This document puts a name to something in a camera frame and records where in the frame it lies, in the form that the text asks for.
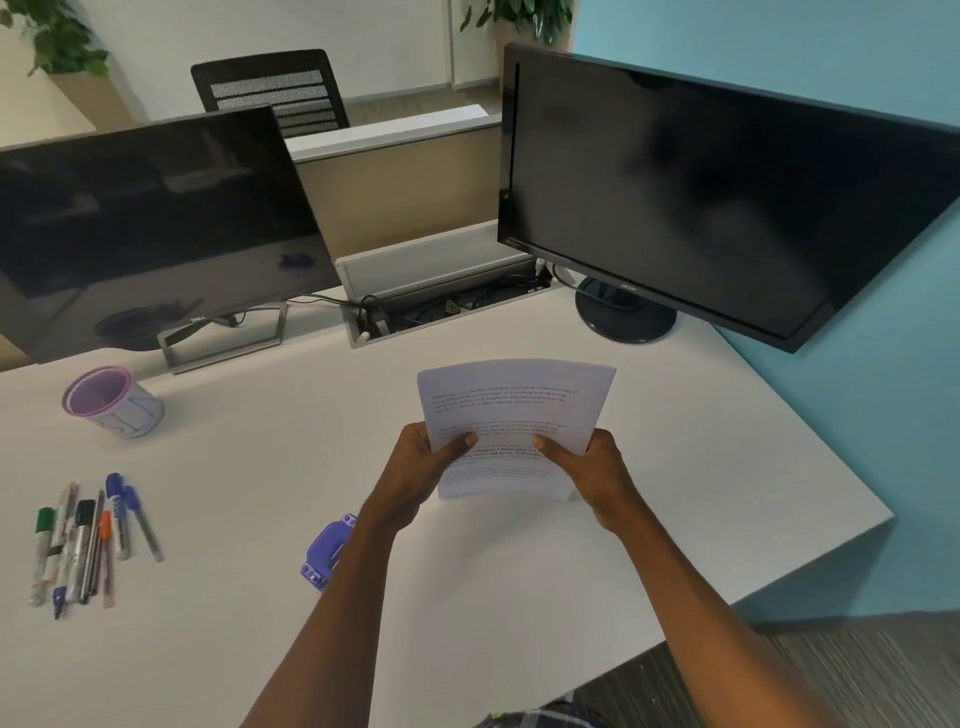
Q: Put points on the person's right hand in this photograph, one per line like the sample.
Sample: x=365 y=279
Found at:
x=607 y=487

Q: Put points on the person's left hand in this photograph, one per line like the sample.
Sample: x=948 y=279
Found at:
x=405 y=480

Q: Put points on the purple hole punch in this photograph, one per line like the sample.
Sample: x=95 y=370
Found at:
x=326 y=547

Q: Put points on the stack of printed papers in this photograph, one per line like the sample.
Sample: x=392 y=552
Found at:
x=517 y=390

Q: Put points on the blue pen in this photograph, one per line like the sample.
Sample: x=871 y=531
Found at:
x=142 y=525

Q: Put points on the blue cap marker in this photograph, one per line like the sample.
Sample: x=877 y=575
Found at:
x=114 y=487

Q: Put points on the orange pen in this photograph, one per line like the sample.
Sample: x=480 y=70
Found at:
x=106 y=525

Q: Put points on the dark pencil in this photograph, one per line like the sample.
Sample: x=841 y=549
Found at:
x=97 y=555

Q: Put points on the black cap marker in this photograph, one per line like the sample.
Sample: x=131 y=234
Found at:
x=85 y=514

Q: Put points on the white marker red label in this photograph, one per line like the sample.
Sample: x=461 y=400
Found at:
x=67 y=499

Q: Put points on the green cap marker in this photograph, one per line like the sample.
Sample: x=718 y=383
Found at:
x=45 y=521

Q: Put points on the slim blue tip marker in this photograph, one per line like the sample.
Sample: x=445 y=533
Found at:
x=58 y=600

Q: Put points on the person's right forearm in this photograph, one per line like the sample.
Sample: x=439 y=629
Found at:
x=712 y=637

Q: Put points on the person's left forearm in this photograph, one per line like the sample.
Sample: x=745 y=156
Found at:
x=330 y=637

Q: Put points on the white desk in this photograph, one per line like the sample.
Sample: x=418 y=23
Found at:
x=225 y=637

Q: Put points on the plaid shorts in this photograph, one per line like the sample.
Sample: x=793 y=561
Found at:
x=540 y=720

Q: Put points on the purple rimmed white pen cup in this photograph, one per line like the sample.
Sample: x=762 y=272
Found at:
x=127 y=416

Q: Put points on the beige cubicle partition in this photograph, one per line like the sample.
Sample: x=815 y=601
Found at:
x=397 y=187

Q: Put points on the black monitor round base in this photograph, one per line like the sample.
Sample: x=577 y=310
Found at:
x=712 y=202

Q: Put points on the black monitor silver stand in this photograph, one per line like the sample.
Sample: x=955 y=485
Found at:
x=150 y=217

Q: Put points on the black mesh office chair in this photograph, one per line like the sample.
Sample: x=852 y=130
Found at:
x=262 y=67

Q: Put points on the green potted plant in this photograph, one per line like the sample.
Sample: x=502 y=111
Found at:
x=525 y=15
x=60 y=37

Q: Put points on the beige planter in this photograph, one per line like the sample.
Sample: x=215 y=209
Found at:
x=94 y=101

